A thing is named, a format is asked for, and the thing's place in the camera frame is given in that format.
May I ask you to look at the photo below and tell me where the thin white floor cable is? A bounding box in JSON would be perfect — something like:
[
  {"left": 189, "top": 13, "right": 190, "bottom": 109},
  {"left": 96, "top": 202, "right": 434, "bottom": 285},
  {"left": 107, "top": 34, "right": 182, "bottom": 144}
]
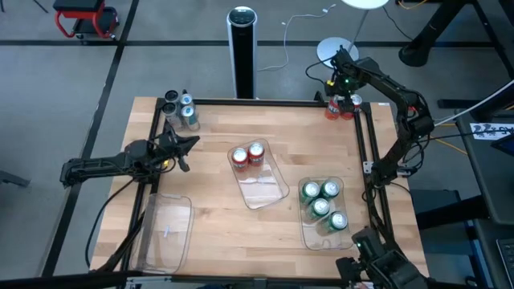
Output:
[{"left": 256, "top": 3, "right": 337, "bottom": 73}]

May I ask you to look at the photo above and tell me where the black front crossbar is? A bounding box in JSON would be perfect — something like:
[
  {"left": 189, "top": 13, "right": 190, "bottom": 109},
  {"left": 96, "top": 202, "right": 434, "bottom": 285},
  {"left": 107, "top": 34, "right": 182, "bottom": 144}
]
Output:
[{"left": 0, "top": 269, "right": 342, "bottom": 289}]

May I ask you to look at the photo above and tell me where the silver arm base bracket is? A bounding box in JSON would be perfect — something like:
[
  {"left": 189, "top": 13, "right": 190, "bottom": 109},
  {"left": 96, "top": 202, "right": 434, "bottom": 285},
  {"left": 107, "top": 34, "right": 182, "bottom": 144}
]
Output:
[{"left": 362, "top": 160, "right": 414, "bottom": 177}]

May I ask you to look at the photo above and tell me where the black white tower fan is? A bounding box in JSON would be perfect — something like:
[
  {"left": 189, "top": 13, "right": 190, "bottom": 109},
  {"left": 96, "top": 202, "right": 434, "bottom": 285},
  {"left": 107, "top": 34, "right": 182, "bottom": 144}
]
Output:
[{"left": 226, "top": 5, "right": 259, "bottom": 100}]

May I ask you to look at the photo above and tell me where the clear plastic bin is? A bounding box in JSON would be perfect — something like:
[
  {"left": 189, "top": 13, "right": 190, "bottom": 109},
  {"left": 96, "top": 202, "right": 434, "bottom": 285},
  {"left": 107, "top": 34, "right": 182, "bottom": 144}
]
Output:
[
  {"left": 226, "top": 137, "right": 291, "bottom": 211},
  {"left": 128, "top": 192, "right": 197, "bottom": 275},
  {"left": 297, "top": 175, "right": 355, "bottom": 251}
]

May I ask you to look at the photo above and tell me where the yellow cable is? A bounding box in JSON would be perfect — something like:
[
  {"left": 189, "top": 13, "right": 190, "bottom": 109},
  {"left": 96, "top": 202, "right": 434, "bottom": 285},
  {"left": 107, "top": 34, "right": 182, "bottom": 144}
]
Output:
[
  {"left": 397, "top": 0, "right": 427, "bottom": 10},
  {"left": 431, "top": 120, "right": 470, "bottom": 157}
]

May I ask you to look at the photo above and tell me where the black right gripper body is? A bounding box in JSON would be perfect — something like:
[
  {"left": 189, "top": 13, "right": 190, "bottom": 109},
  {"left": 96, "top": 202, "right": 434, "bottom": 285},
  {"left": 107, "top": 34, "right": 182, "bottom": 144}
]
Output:
[{"left": 327, "top": 46, "right": 365, "bottom": 98}]

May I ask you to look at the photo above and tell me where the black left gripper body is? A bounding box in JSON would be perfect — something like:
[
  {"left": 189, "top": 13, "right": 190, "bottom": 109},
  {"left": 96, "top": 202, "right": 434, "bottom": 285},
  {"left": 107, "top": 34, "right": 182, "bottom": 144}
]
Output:
[{"left": 149, "top": 132, "right": 180, "bottom": 168}]

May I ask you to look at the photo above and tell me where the black office desk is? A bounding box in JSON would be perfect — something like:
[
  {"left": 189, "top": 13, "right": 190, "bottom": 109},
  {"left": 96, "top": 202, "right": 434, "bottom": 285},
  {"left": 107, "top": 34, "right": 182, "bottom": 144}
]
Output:
[{"left": 413, "top": 79, "right": 514, "bottom": 289}]

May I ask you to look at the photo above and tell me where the tall black cylindrical tower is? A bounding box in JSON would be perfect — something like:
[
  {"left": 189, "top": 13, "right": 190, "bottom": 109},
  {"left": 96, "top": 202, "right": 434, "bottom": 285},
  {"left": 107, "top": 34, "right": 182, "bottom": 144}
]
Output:
[{"left": 398, "top": 0, "right": 469, "bottom": 68}]

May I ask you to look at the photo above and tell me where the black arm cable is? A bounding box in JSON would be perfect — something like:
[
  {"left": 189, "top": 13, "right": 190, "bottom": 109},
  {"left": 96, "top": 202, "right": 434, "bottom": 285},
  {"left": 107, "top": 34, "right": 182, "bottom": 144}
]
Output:
[{"left": 84, "top": 176, "right": 140, "bottom": 269}]

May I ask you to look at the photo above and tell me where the black keyboard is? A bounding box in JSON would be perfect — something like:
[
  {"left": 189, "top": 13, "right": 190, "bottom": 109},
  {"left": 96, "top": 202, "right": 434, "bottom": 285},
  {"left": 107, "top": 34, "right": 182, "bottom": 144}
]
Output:
[{"left": 496, "top": 238, "right": 514, "bottom": 278}]

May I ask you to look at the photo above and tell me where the thick white cable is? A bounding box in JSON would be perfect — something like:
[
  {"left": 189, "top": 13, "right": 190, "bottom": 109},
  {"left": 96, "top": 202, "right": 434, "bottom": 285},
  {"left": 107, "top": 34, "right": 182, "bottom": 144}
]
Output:
[{"left": 433, "top": 79, "right": 514, "bottom": 126}]

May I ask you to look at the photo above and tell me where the white printed label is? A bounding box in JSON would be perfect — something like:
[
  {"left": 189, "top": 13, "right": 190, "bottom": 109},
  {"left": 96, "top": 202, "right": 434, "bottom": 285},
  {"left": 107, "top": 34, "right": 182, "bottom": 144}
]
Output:
[{"left": 469, "top": 122, "right": 514, "bottom": 140}]

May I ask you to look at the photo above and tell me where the black cable bundle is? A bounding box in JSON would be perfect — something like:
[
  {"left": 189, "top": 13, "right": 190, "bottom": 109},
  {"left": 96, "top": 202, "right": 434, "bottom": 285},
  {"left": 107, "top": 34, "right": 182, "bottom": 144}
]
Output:
[{"left": 399, "top": 132, "right": 433, "bottom": 177}]

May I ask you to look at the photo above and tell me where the red black rolling stool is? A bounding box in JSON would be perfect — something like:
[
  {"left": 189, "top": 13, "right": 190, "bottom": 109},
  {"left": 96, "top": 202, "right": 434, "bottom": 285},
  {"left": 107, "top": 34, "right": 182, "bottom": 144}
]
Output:
[{"left": 52, "top": 0, "right": 120, "bottom": 40}]

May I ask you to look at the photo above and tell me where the grey chair leg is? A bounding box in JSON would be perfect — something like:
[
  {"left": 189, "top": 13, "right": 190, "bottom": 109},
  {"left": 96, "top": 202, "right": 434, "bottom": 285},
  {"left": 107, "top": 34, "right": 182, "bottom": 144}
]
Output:
[{"left": 0, "top": 168, "right": 31, "bottom": 188}]

